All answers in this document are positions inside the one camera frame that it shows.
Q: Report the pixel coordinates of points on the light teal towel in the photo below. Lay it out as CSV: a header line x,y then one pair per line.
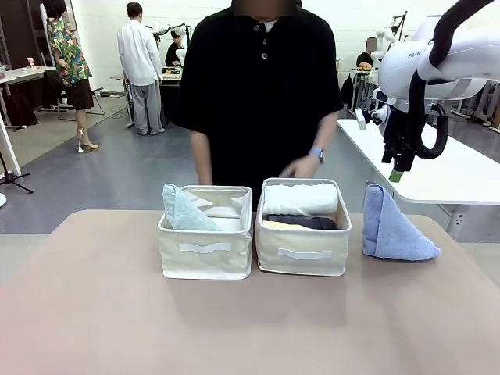
x,y
187,216

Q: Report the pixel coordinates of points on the seated person in black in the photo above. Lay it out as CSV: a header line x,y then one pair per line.
x,y
173,52

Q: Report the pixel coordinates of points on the dark grey towel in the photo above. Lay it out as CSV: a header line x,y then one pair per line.
x,y
320,222

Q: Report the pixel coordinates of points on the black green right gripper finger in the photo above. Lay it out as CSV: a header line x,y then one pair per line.
x,y
386,154
402,166

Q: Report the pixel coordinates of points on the black hanging bag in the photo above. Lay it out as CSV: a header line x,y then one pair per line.
x,y
347,90

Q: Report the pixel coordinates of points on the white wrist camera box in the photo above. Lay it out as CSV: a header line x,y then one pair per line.
x,y
361,119

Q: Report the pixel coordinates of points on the white side table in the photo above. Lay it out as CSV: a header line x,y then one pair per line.
x,y
449,172

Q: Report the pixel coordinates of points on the blue wristwatch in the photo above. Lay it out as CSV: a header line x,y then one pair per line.
x,y
318,154

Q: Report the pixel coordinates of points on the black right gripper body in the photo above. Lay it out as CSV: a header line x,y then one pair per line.
x,y
398,133

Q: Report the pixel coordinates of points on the seated person with blurred face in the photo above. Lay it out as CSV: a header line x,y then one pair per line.
x,y
366,56

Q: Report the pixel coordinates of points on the lavender folded towel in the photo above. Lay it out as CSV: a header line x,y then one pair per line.
x,y
384,234

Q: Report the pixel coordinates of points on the yellow towel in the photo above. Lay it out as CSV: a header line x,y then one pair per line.
x,y
281,226

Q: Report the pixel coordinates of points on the person in black polo shirt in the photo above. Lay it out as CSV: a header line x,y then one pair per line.
x,y
258,97

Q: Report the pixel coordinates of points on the white towel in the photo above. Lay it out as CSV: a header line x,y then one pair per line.
x,y
298,199

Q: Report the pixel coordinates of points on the person's right forearm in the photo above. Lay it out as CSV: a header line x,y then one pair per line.
x,y
201,156

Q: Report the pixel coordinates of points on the grey background desk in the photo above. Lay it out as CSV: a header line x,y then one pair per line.
x,y
164,82

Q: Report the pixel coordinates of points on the black tripod stand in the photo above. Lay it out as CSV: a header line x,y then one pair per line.
x,y
13,179

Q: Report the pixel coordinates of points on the cream fabric basket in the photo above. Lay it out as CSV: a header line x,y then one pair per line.
x,y
302,254
205,254

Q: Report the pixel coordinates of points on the person's left hand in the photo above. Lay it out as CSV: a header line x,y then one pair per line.
x,y
298,168

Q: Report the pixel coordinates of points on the person's left forearm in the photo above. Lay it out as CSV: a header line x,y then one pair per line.
x,y
327,131

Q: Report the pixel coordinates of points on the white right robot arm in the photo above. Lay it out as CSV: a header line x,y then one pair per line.
x,y
398,70

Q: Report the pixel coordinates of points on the black chair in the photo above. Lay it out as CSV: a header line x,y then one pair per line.
x,y
58,93

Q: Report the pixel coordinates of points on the white background table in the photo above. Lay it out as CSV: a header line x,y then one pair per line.
x,y
19,78

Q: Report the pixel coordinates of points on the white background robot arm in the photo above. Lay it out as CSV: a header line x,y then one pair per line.
x,y
388,35
168,29

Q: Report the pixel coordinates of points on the man in white shirt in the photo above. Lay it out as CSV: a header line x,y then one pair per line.
x,y
140,62

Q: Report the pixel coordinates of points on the woman in floral shirt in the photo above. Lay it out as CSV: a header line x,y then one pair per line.
x,y
72,66

